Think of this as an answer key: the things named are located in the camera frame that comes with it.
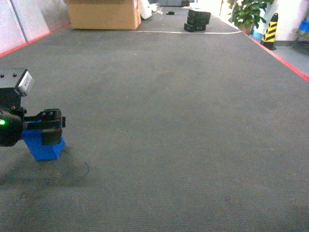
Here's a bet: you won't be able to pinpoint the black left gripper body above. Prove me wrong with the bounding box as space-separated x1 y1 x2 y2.
0 88 25 147

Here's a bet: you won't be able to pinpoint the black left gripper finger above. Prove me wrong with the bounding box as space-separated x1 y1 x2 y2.
23 108 66 145

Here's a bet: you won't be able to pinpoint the blue rectangular plastic part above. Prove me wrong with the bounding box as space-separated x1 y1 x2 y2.
22 130 65 160

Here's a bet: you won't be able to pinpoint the large cardboard box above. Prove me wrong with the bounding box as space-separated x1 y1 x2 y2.
66 0 141 30

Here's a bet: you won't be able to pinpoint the white foam packing pieces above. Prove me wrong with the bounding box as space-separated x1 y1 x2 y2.
140 0 157 20

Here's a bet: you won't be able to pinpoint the stacked black boxes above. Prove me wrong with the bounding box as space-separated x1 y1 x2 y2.
184 9 211 32

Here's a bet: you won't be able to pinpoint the green potted plant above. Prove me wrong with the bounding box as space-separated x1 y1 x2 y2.
227 0 274 29

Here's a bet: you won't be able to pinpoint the yellow black traffic cone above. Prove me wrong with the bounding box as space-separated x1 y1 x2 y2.
260 13 279 51

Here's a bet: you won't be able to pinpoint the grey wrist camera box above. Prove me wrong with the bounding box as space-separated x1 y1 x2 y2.
0 68 34 97

